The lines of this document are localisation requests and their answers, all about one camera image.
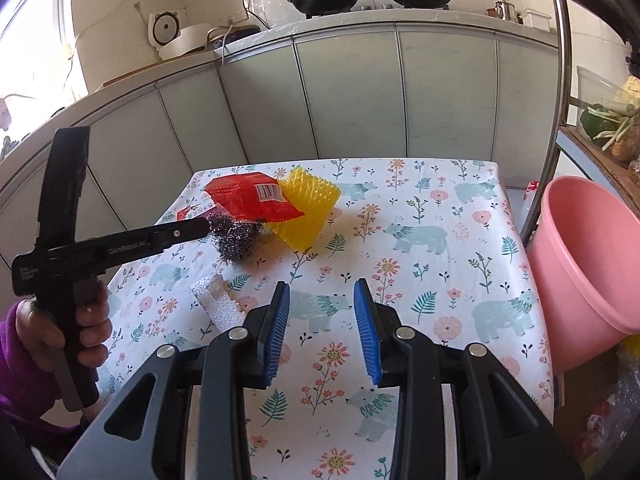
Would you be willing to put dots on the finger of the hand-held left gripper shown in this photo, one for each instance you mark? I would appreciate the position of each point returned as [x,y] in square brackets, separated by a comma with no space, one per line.
[185,232]

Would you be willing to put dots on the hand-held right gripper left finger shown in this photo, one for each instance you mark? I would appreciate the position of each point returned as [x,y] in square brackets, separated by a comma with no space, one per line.
[277,340]

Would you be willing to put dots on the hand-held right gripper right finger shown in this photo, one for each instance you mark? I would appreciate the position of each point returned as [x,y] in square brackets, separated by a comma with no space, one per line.
[367,340]

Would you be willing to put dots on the clear wrapper red label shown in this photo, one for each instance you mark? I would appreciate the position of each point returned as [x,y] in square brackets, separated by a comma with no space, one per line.
[192,212]

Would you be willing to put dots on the steel wool scrubber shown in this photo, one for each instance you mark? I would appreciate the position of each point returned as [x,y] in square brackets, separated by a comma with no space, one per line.
[235,242]

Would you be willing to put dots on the white foam piece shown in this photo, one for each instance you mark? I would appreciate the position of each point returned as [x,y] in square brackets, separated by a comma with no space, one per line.
[222,310]

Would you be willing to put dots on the red snack packet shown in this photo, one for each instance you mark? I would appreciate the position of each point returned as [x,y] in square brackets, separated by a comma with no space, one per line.
[240,195]

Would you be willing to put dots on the pink plastic bucket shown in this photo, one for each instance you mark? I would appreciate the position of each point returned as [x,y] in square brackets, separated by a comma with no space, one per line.
[580,270]

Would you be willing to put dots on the person's left hand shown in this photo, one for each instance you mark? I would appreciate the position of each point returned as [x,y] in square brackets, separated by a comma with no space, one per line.
[40,330]

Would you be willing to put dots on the floral tablecloth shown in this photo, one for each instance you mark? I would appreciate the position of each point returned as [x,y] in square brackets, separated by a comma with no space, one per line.
[425,270]

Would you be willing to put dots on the white rice cooker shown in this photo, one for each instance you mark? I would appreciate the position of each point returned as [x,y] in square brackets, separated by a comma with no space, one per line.
[185,42]

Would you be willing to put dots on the black induction cooker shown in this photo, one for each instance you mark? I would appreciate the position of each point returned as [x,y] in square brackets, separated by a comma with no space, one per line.
[235,37]

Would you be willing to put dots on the window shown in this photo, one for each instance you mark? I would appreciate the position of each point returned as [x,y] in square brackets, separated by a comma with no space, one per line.
[30,60]

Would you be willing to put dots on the white bag red print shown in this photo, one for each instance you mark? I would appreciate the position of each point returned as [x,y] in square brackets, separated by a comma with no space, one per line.
[530,200]

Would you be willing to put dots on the grey kitchen cabinet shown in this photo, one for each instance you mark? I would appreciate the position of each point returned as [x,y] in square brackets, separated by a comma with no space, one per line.
[350,95]

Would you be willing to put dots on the clear plastic bag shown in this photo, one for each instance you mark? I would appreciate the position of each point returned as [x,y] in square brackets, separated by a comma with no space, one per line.
[610,410]

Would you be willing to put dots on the yellow plastic bag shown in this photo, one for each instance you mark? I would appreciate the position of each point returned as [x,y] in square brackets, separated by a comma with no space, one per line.
[631,345]

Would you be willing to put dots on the gas stove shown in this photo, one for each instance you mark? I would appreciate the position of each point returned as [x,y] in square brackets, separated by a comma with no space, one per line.
[375,8]

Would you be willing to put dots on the metal shelf rack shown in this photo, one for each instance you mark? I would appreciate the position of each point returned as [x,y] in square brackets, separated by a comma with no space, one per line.
[557,110]

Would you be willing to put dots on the dark green vegetable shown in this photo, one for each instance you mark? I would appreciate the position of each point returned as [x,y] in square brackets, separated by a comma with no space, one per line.
[592,122]

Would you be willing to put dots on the green onions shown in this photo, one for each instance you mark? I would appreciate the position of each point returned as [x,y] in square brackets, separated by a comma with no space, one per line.
[615,127]

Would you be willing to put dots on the bag of green vegetables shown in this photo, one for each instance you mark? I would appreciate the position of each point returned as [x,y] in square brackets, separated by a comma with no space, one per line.
[592,90]

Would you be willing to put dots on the small steel pot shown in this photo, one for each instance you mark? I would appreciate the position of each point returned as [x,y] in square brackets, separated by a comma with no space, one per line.
[505,10]

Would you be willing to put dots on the white rectangular container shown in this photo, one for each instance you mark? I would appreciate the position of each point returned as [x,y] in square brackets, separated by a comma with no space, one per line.
[537,19]

